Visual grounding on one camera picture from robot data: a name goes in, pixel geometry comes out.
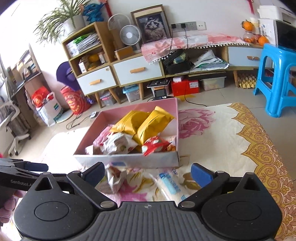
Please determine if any blue plastic stool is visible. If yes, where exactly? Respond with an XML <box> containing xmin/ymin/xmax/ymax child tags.
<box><xmin>253</xmin><ymin>44</ymin><xmax>295</xmax><ymax>118</ymax></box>

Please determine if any clear plastic storage bin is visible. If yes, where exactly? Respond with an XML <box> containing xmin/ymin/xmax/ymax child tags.
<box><xmin>201</xmin><ymin>76</ymin><xmax>226</xmax><ymax>91</ymax></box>

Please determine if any left hand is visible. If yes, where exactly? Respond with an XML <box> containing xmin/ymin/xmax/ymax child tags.
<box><xmin>0</xmin><ymin>190</ymin><xmax>26</xmax><ymax>223</ymax></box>

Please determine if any yellow egg tray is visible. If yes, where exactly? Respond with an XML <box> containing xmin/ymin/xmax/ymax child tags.
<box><xmin>238</xmin><ymin>73</ymin><xmax>257</xmax><ymax>89</ymax></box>

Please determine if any pink and silver cardboard box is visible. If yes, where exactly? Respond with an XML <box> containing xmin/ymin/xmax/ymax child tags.
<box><xmin>74</xmin><ymin>98</ymin><xmax>179</xmax><ymax>169</ymax></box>

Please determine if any large yellow snack bag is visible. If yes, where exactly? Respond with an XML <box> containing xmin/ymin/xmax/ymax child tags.
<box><xmin>133</xmin><ymin>106</ymin><xmax>175</xmax><ymax>145</ymax></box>

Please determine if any white blue shopping bag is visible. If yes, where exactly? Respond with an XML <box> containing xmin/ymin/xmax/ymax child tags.
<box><xmin>36</xmin><ymin>92</ymin><xmax>64</xmax><ymax>127</ymax></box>

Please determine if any white bread package blue label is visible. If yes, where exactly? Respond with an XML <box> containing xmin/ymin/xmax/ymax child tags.
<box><xmin>149</xmin><ymin>169</ymin><xmax>190</xmax><ymax>205</ymax></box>

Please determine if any orange fruit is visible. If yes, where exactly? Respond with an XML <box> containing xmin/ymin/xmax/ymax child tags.
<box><xmin>241</xmin><ymin>20</ymin><xmax>254</xmax><ymax>32</ymax></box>

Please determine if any white green-leaf snack bag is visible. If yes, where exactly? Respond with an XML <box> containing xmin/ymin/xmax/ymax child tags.
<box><xmin>105</xmin><ymin>165</ymin><xmax>127</xmax><ymax>194</ymax></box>

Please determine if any wooden drawer cabinet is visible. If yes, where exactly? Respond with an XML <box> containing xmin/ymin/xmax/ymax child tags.
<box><xmin>62</xmin><ymin>22</ymin><xmax>263</xmax><ymax>96</ymax></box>

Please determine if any potted green plant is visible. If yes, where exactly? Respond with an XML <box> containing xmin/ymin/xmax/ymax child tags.
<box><xmin>34</xmin><ymin>0</ymin><xmax>90</xmax><ymax>44</ymax></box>

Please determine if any red storage box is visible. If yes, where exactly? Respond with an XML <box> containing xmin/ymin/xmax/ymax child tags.
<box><xmin>171</xmin><ymin>79</ymin><xmax>200</xmax><ymax>96</ymax></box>

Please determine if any framed cat picture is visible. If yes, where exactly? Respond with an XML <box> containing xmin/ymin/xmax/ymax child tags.
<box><xmin>130</xmin><ymin>4</ymin><xmax>171</xmax><ymax>44</ymax></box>

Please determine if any small yellow snack bag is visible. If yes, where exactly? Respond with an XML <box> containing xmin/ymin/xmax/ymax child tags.
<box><xmin>110</xmin><ymin>110</ymin><xmax>150</xmax><ymax>136</ymax></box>

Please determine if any red gift bag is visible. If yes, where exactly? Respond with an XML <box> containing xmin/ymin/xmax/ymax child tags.
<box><xmin>60</xmin><ymin>86</ymin><xmax>91</xmax><ymax>115</ymax></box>

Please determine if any black microwave oven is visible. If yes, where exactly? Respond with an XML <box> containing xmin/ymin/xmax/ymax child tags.
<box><xmin>275</xmin><ymin>20</ymin><xmax>296</xmax><ymax>50</ymax></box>

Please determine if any purple hat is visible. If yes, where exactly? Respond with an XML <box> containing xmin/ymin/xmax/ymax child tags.
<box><xmin>56</xmin><ymin>62</ymin><xmax>81</xmax><ymax>91</ymax></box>

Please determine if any red snack bag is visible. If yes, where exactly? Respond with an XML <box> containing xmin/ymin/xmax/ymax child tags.
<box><xmin>142</xmin><ymin>136</ymin><xmax>170</xmax><ymax>156</ymax></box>

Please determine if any pink floral cloth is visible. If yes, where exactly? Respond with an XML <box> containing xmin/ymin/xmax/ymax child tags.
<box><xmin>141</xmin><ymin>34</ymin><xmax>250</xmax><ymax>64</ymax></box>

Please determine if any white desk fan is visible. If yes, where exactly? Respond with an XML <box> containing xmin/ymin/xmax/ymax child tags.
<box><xmin>119</xmin><ymin>25</ymin><xmax>142</xmax><ymax>46</ymax></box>

